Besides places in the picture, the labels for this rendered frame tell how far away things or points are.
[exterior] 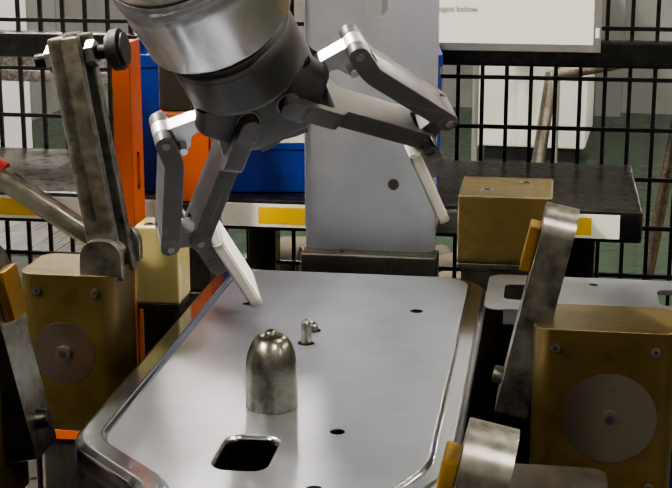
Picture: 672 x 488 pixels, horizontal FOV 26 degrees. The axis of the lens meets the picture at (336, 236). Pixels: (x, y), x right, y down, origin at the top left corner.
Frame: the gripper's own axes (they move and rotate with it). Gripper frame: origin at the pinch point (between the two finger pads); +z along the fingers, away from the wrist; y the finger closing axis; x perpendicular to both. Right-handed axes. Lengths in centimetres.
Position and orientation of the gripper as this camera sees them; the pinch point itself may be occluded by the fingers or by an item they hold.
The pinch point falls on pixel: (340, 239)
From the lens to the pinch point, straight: 96.4
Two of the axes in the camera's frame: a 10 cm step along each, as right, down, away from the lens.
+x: 2.5, 6.9, -6.8
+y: -9.1, 4.1, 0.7
